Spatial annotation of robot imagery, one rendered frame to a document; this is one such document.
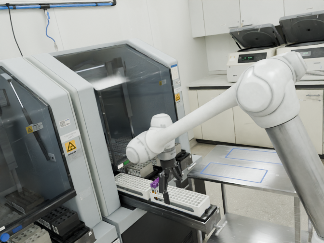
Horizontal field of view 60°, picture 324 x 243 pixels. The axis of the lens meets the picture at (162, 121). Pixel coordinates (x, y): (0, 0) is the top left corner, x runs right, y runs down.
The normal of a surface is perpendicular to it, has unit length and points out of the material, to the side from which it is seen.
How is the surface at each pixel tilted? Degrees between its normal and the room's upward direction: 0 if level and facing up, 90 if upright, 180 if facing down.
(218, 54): 90
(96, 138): 90
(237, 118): 90
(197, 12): 90
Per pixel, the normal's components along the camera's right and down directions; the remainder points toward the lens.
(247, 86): -0.53, 0.29
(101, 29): 0.77, 0.07
